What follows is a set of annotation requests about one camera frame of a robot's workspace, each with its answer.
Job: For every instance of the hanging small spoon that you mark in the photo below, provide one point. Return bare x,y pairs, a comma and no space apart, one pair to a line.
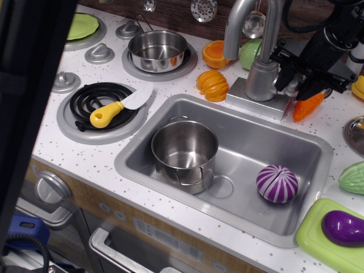
149,5

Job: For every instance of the silver faucet lever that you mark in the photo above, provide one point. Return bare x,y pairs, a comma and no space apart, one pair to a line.
290,89

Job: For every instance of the silver oven door handle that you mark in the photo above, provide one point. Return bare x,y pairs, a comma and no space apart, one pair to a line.
121,251

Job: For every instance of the silver stove knob front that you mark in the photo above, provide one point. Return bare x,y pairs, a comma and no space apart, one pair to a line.
65,82

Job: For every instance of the green toy bitter gourd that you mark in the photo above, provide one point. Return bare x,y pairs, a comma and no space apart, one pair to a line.
351,178

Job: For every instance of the hanging slotted spoon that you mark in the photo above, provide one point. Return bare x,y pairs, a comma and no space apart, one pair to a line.
204,10

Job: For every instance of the orange toy pumpkin piece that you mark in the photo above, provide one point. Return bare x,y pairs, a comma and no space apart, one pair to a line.
213,85

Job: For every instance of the purple toy eggplant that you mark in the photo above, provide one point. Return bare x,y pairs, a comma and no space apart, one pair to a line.
343,229

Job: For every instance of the purple striped toy onion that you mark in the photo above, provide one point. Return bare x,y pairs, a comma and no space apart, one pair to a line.
277,184

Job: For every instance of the silver oven dial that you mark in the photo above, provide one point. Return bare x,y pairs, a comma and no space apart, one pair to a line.
51,189

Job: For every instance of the steel saucepan on burner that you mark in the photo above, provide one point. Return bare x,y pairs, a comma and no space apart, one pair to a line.
157,51

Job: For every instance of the silver toy faucet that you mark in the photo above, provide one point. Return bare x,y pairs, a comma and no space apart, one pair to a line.
257,93

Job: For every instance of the yellow handled toy knife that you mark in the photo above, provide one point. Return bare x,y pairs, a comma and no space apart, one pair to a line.
101,118

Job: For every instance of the toy orange half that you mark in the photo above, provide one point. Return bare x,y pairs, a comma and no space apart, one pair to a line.
212,54

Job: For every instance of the steel pot in sink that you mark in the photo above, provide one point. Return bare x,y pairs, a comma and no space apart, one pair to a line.
185,152

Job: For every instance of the silver stove knob back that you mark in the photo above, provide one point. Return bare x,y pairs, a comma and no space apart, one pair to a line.
128,30

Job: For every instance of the green toy plate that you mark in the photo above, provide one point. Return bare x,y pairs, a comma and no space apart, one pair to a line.
82,26

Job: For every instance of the silver stove knob middle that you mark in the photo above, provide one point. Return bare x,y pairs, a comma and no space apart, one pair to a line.
100,54

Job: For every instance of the silver plate at right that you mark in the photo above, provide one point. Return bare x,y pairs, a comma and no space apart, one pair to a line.
354,134

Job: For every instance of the yellow toy pepper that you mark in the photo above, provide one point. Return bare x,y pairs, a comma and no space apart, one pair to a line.
358,87

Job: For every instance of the grey toy sink basin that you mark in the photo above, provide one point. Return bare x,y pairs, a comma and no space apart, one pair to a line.
246,145

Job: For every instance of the black foreground pole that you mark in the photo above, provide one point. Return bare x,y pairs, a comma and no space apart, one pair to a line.
33,36

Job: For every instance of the hanging steel ladle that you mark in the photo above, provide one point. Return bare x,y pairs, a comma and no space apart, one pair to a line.
254,23

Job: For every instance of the orange toy carrot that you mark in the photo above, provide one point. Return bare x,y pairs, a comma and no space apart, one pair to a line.
305,108

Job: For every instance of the green cutting board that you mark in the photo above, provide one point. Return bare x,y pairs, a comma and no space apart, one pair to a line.
312,240

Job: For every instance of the silver stove knob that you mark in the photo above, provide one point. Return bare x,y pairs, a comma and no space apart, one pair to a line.
128,30
100,54
65,82

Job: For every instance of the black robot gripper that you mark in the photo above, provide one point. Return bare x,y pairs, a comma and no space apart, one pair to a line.
318,60

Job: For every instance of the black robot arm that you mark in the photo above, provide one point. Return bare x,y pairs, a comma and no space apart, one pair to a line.
346,16

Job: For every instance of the blue clamp with cable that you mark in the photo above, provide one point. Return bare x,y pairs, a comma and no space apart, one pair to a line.
29,233

